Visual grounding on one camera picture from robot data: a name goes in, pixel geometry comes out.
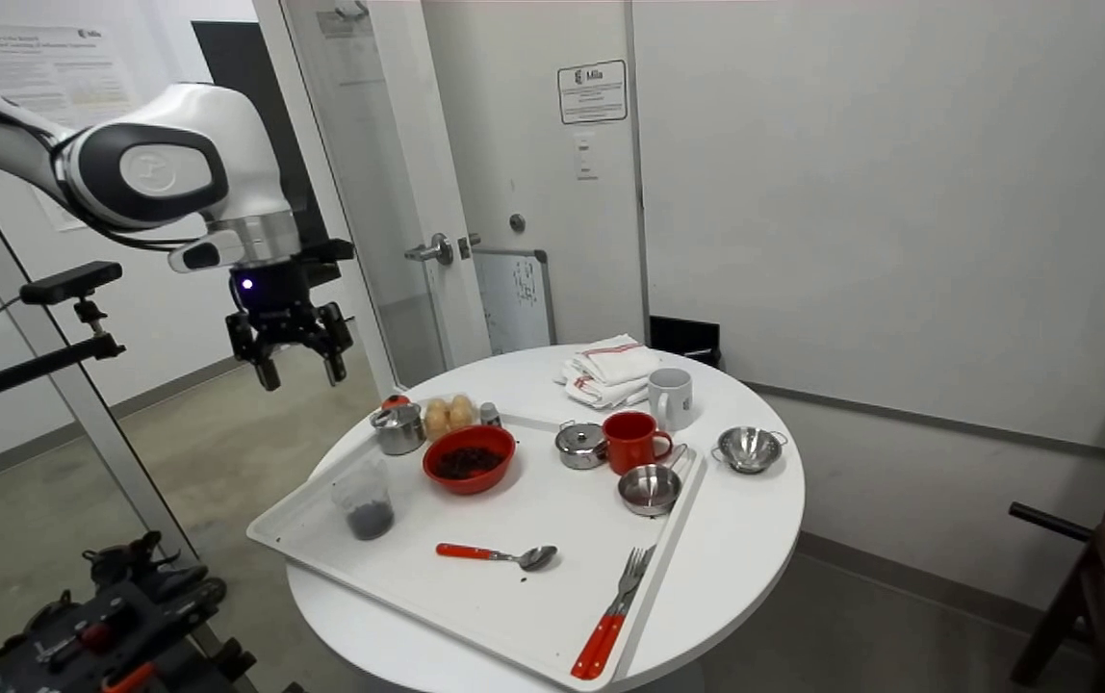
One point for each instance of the white rectangular tray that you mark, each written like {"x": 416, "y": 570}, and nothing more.
{"x": 545, "y": 570}

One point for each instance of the steel bowl on tray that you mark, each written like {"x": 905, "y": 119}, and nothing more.
{"x": 650, "y": 491}

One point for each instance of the red mug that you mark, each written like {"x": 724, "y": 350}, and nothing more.
{"x": 632, "y": 441}

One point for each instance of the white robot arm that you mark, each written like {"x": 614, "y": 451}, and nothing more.
{"x": 195, "y": 180}

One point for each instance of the white mug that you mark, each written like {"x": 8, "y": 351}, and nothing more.
{"x": 670, "y": 398}

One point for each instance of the steel bowl on table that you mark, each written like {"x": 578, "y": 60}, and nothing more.
{"x": 749, "y": 450}

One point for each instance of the dark equipment cart base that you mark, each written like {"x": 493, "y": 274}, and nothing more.
{"x": 136, "y": 633}

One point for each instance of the white paper poster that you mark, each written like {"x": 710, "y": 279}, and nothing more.
{"x": 68, "y": 75}

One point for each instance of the bag of bread rolls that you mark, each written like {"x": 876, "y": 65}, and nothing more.
{"x": 439, "y": 419}

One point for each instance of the red handled fork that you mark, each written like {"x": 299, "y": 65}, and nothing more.
{"x": 598, "y": 650}

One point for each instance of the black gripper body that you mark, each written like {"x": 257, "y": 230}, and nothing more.
{"x": 275, "y": 306}

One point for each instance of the wall sign plaque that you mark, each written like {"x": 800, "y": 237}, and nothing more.
{"x": 592, "y": 93}

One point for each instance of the small steel lidded dish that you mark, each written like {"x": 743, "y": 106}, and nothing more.
{"x": 578, "y": 445}

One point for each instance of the door lever handle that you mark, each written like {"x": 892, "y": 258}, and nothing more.
{"x": 439, "y": 248}

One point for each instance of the red handled spoon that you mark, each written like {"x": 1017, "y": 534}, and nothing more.
{"x": 528, "y": 560}

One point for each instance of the red bowl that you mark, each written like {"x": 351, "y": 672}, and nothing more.
{"x": 470, "y": 459}

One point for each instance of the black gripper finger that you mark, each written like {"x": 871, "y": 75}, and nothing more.
{"x": 334, "y": 364}
{"x": 266, "y": 371}

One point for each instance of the white red striped cloth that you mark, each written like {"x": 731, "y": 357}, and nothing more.
{"x": 611, "y": 374}

